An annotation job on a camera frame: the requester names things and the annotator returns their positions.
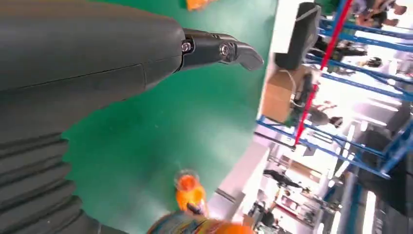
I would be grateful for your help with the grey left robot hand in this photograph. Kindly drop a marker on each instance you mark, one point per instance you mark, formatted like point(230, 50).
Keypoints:
point(80, 55)

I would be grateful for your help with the green mat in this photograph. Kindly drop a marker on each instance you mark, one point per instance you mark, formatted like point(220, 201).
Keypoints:
point(161, 135)

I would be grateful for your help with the orange drink bottle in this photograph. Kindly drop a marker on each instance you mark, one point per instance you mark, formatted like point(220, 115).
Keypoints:
point(190, 193)
point(198, 3)
point(206, 226)

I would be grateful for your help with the white side table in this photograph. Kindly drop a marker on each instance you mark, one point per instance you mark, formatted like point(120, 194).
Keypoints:
point(242, 174)

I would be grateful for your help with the cardboard box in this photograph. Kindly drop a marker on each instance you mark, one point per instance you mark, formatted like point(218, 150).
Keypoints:
point(277, 97)

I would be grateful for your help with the black zip case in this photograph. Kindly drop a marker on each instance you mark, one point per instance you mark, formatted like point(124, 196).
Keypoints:
point(300, 35)

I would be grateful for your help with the red metal bar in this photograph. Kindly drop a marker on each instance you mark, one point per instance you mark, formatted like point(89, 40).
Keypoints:
point(322, 61)

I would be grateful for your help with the blue metal rack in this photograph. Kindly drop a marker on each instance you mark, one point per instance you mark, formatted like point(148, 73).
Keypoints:
point(364, 77)

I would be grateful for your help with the person in background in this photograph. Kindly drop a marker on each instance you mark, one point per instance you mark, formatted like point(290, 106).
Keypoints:
point(377, 14)

